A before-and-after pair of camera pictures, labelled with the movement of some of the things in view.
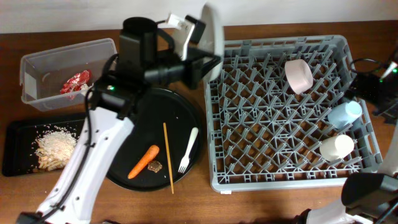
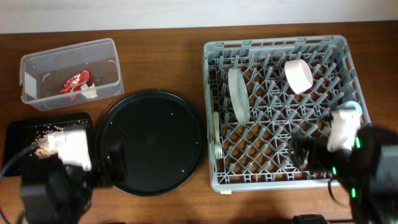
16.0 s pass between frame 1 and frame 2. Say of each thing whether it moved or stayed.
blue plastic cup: stayed
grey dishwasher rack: stayed
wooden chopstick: moved
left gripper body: moved
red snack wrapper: stayed
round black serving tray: stayed
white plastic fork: moved
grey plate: moved
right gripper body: moved
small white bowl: stayed
